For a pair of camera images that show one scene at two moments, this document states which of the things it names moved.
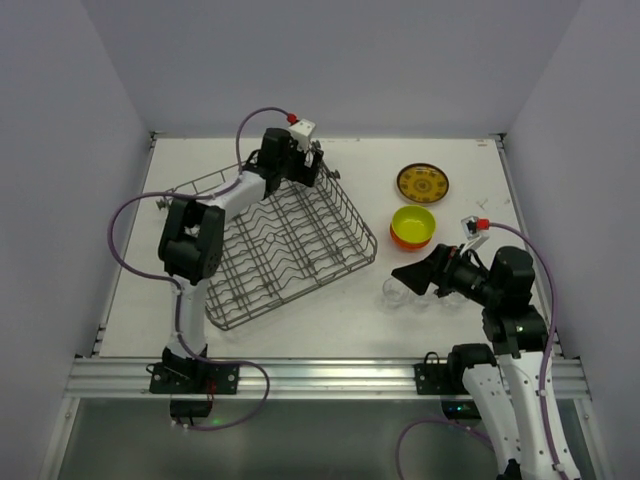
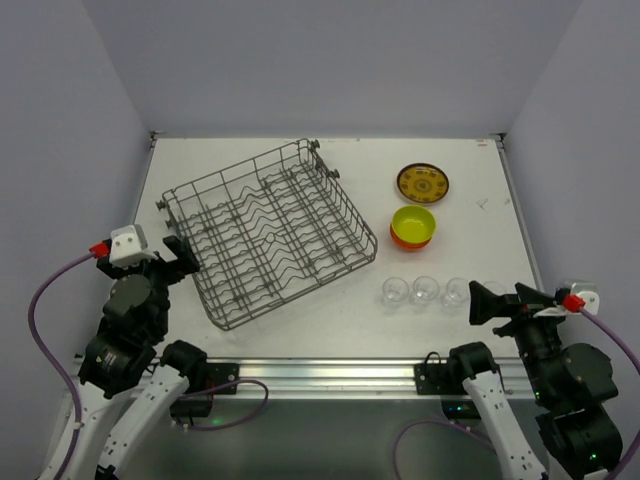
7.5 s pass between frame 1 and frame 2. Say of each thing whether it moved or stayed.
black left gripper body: moved
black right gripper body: moved
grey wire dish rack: stayed
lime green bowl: stayed
